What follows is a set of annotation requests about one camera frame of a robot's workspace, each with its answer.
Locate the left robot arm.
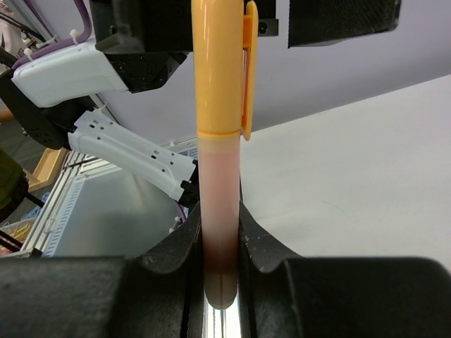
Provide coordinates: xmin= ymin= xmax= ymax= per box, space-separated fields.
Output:
xmin=1 ymin=1 xmax=278 ymax=213

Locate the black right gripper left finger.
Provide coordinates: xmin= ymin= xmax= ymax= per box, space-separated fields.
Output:
xmin=1 ymin=207 xmax=204 ymax=337

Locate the orange highlighter marker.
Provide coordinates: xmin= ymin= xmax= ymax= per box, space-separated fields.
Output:
xmin=198 ymin=136 xmax=240 ymax=309

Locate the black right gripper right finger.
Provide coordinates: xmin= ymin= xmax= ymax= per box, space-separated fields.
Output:
xmin=239 ymin=206 xmax=450 ymax=337

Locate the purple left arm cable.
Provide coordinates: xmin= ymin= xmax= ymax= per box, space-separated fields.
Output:
xmin=12 ymin=0 xmax=94 ymax=70

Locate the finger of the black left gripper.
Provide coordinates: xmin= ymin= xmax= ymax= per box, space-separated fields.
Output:
xmin=288 ymin=0 xmax=402 ymax=48

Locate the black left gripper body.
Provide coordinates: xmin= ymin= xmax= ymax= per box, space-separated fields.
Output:
xmin=89 ymin=0 xmax=281 ymax=94

